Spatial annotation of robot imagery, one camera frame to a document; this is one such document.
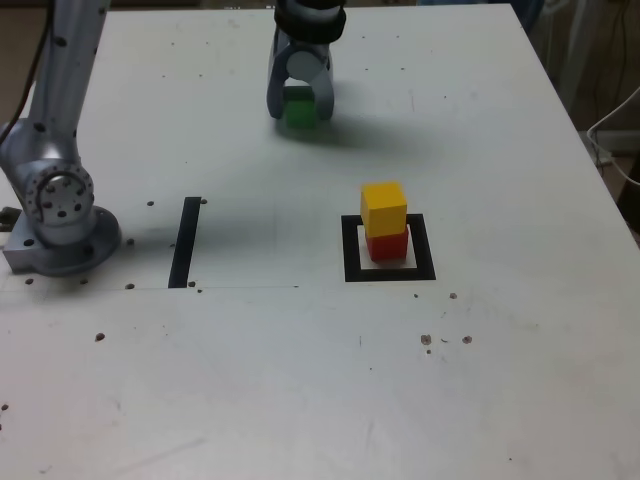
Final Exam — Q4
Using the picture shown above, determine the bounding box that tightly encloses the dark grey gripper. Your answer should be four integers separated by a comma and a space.
266, 32, 337, 122

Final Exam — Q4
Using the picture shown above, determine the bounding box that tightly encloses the green cube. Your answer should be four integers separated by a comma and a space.
282, 85, 319, 130

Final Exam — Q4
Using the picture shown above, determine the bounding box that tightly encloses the yellow cube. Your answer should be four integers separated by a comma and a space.
360, 181, 407, 236

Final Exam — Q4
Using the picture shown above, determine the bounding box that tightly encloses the red cube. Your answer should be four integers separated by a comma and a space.
364, 228, 410, 262

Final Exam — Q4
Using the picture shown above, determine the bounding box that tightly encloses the black tape square outline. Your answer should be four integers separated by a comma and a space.
340, 213, 437, 284

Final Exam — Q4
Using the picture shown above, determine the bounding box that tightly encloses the black tape strip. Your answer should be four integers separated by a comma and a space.
167, 196, 202, 290

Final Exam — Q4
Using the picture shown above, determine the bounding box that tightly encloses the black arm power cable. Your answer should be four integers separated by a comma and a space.
0, 0, 56, 146

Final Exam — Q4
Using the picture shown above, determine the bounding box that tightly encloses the white cable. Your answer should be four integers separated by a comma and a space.
587, 84, 640, 186

